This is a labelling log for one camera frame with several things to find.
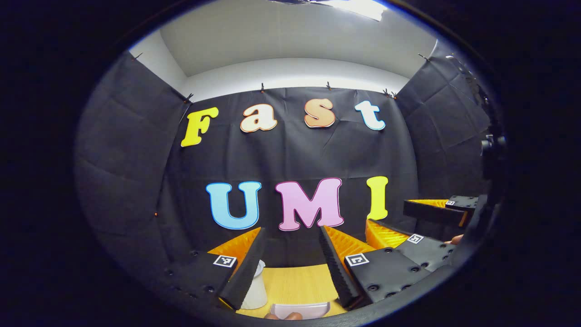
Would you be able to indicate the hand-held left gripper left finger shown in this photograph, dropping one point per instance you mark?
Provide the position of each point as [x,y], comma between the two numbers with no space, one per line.
[247,272]

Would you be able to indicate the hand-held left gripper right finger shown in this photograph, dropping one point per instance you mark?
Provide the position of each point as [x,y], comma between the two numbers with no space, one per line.
[336,272]

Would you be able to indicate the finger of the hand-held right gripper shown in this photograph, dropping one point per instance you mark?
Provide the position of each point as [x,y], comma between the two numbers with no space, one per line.
[431,211]
[426,252]

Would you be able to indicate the white ribbed garbage bin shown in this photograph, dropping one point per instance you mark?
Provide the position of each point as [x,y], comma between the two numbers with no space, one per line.
[256,290]

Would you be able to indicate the pale pink dustpan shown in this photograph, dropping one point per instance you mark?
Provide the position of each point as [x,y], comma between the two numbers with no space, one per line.
[304,309]

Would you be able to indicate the black backdrop cloth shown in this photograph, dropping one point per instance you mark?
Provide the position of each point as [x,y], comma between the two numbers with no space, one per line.
[290,150]

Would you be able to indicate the row of black cloth clips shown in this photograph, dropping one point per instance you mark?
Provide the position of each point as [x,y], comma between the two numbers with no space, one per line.
[188,97]

